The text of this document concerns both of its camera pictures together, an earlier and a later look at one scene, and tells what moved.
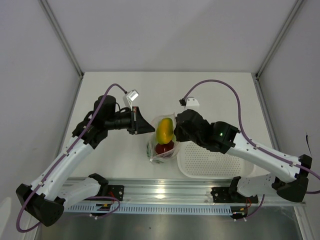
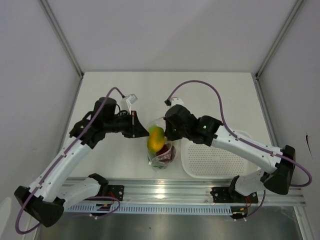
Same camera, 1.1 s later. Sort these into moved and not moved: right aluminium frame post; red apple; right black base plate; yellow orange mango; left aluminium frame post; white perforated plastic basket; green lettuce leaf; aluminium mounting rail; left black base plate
Moved: green lettuce leaf; yellow orange mango; red apple
Not moved: aluminium mounting rail; left aluminium frame post; right black base plate; right aluminium frame post; white perforated plastic basket; left black base plate
